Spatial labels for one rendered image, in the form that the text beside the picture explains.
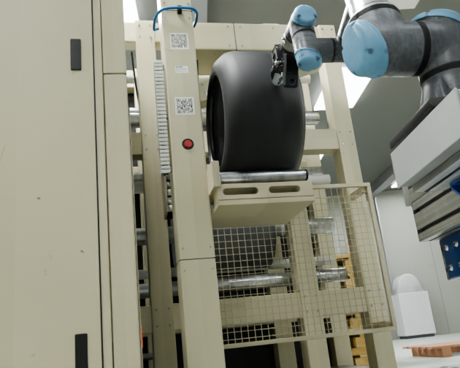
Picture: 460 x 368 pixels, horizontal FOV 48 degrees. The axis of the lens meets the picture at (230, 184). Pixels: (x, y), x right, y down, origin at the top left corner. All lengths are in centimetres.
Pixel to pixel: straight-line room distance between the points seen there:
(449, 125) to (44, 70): 79
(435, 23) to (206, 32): 153
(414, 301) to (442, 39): 1182
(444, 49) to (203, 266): 111
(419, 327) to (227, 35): 1090
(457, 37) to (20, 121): 90
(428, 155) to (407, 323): 1194
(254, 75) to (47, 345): 126
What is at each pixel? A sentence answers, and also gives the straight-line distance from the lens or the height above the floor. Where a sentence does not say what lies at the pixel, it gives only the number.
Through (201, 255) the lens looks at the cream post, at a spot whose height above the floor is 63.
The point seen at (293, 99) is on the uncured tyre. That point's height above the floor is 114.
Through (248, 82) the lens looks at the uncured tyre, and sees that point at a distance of 192.
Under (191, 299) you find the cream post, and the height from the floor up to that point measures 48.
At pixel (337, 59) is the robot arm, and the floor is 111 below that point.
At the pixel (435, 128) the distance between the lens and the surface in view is 85.
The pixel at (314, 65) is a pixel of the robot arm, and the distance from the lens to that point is 163.
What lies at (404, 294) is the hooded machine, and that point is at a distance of 1281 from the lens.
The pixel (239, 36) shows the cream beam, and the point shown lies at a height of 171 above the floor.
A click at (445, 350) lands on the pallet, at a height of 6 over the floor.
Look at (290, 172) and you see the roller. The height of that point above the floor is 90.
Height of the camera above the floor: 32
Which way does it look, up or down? 17 degrees up
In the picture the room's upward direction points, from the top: 6 degrees counter-clockwise
